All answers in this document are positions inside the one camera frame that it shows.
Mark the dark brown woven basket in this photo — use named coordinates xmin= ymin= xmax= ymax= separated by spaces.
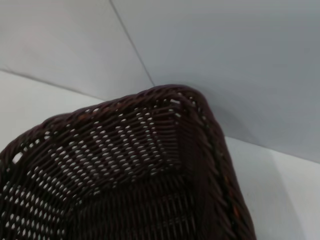
xmin=0 ymin=84 xmax=259 ymax=240

